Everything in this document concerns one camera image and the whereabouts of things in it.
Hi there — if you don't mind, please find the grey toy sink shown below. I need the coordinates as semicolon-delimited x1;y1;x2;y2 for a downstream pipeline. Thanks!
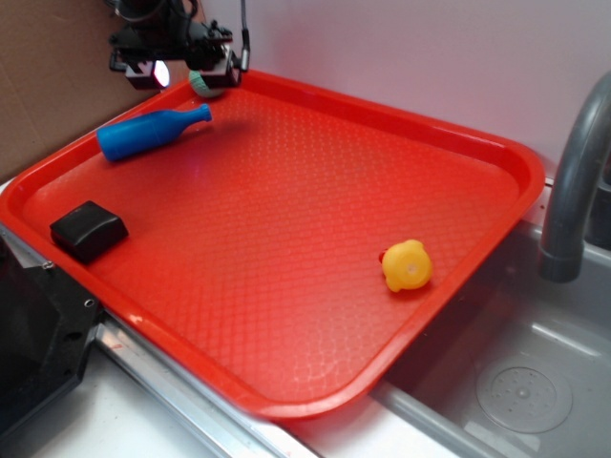
372;195;610;457

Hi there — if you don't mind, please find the brown cardboard panel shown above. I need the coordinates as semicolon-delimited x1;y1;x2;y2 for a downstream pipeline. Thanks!
0;0;216;185

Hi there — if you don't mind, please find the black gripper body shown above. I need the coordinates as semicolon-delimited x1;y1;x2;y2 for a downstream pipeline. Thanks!
109;0;234;72

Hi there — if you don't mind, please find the yellow rubber duck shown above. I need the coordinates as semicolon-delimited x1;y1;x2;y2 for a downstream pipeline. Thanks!
379;239;432;292

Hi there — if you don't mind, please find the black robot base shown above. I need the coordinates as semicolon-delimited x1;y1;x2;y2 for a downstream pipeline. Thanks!
1;241;101;438

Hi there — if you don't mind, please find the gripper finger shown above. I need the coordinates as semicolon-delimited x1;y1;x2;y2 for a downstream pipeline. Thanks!
200;47;242;89
110;51;170;91

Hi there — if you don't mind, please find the red plastic tray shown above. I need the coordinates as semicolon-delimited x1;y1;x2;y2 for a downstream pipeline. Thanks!
1;72;544;420

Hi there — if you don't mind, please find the blue plastic bottle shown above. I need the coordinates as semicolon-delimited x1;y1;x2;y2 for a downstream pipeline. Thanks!
95;104;212;161

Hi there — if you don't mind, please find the black rectangular block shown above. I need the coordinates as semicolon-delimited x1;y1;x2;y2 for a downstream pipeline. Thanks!
50;200;129;264

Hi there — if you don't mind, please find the green ball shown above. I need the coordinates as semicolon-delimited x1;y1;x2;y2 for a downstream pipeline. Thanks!
188;71;225;98

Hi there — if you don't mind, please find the grey faucet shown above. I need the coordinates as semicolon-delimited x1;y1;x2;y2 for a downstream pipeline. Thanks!
537;73;610;282

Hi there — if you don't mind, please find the black cable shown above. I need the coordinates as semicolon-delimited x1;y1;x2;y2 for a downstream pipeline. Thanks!
238;0;251;73

